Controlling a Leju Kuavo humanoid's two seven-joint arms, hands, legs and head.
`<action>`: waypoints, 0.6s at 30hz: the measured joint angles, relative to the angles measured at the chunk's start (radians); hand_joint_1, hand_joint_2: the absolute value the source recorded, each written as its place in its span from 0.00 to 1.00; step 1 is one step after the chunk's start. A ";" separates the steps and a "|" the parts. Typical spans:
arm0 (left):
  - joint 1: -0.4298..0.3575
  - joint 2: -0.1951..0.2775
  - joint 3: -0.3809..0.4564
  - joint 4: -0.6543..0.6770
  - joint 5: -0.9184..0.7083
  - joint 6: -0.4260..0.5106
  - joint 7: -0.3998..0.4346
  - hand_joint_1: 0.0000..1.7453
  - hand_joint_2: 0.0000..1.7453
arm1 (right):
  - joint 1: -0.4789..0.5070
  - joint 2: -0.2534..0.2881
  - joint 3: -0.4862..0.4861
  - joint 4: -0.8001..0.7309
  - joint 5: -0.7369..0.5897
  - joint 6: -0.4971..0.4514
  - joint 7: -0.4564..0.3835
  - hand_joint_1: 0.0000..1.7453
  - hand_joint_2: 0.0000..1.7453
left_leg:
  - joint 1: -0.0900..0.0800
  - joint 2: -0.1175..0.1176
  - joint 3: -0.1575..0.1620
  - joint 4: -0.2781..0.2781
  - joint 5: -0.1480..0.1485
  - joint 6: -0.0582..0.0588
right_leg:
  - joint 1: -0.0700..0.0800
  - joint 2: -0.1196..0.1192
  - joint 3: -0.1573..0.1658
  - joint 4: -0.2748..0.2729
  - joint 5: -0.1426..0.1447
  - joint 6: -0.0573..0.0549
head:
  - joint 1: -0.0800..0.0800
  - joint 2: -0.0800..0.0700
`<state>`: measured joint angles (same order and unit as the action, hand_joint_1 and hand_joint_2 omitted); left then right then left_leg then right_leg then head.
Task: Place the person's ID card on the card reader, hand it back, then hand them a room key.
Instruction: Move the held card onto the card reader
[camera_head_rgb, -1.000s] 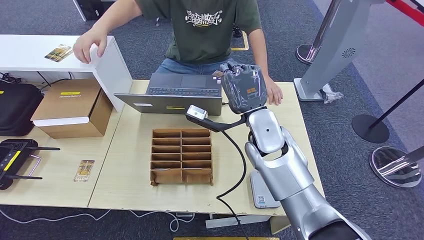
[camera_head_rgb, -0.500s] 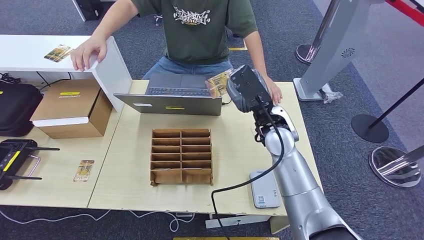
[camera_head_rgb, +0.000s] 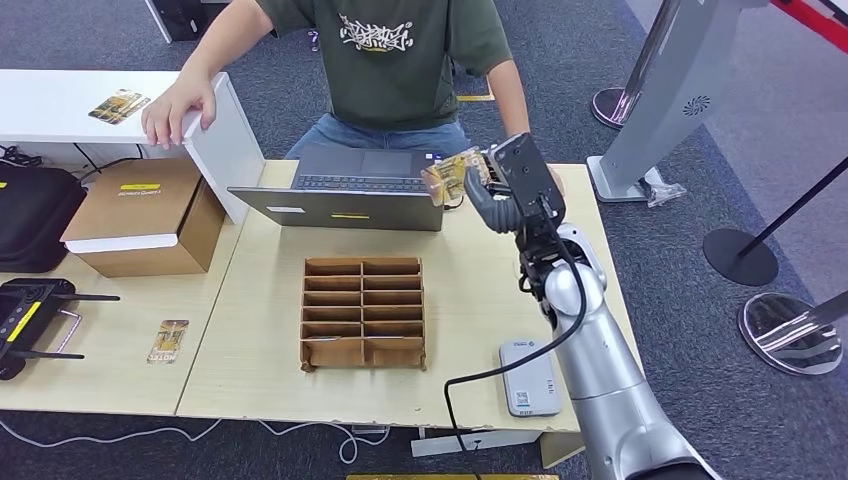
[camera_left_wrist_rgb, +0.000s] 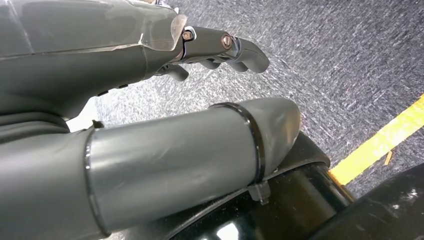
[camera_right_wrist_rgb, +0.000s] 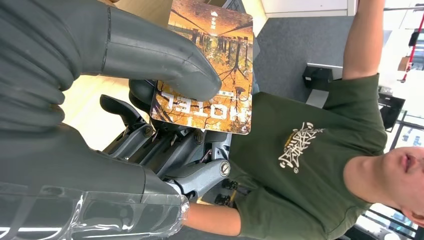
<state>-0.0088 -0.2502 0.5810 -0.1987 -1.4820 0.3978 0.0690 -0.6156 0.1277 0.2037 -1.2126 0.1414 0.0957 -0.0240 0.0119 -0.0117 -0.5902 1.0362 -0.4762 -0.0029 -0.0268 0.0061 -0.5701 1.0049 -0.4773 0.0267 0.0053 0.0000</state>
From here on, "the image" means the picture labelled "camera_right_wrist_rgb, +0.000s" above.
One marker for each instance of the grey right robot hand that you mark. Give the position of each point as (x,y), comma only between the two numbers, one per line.
(82,185)

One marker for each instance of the person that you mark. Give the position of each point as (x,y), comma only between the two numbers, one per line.
(298,172)

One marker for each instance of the white shelf unit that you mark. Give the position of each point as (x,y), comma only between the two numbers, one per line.
(304,6)

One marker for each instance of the black office chair base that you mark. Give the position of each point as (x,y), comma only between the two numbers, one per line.
(228,184)

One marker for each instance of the black computer tower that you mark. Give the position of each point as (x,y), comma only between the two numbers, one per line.
(316,78)

